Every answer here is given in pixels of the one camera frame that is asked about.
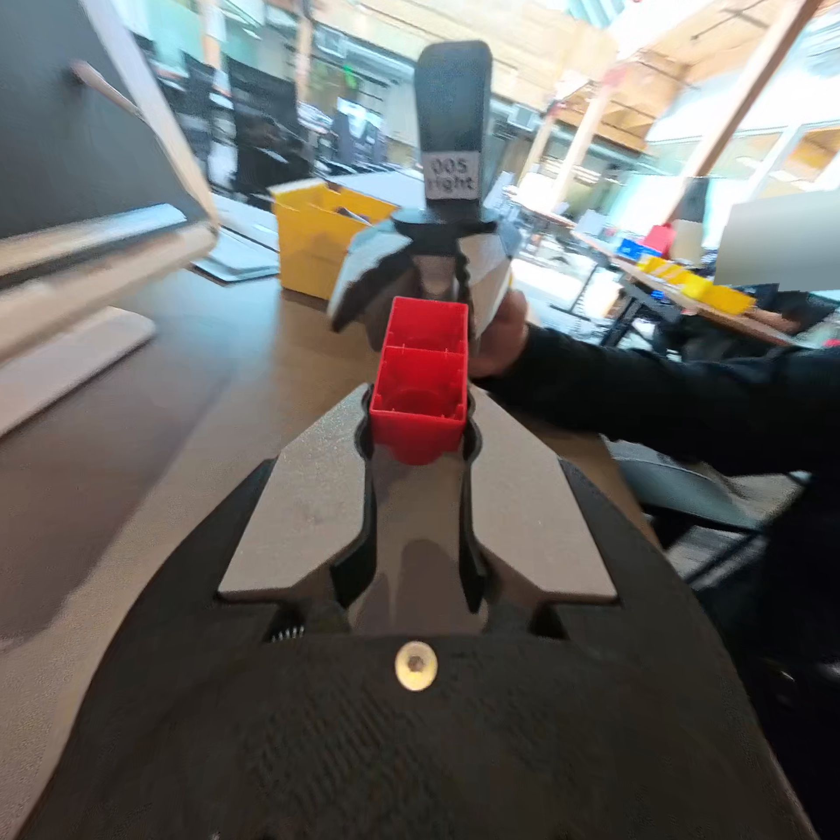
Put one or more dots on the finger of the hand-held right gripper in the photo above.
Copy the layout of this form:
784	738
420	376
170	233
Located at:
489	269
364	262

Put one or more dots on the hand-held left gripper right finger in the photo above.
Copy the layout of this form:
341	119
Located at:
531	525

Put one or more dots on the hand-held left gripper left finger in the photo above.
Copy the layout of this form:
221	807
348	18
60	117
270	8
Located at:
302	518

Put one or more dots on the red toy building block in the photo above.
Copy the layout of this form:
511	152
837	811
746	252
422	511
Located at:
420	394

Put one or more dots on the person's right hand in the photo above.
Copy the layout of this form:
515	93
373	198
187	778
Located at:
505	341

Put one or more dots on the yellow plastic bin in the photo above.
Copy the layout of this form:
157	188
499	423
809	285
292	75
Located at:
315	243

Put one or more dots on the grey flat tray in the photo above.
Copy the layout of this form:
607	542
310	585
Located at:
236	259

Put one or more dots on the black mesh office chair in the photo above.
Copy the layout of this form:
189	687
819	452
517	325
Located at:
689	485

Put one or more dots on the wooden workbench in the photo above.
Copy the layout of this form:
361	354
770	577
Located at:
722	315

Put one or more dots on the black wooden book stand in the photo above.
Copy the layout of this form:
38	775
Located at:
65	131

